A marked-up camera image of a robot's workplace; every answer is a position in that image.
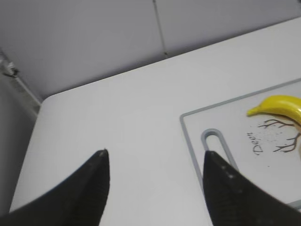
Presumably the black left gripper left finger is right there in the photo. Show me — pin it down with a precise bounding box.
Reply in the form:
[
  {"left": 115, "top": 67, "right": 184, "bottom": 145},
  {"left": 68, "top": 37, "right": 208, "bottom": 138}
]
[{"left": 0, "top": 149, "right": 110, "bottom": 226}]

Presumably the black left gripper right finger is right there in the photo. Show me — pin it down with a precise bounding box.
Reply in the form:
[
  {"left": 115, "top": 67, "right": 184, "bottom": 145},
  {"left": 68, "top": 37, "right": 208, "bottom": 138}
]
[{"left": 203, "top": 151, "right": 301, "bottom": 226}]

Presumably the yellow plastic banana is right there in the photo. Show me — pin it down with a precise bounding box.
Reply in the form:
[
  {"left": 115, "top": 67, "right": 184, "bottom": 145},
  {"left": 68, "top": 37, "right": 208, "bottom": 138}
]
[{"left": 246, "top": 95, "right": 301, "bottom": 128}]

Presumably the white cutting board grey rim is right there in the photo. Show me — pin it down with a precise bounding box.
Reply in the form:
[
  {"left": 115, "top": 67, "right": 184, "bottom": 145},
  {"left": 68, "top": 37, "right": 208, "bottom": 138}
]
[{"left": 180, "top": 79, "right": 301, "bottom": 210}]

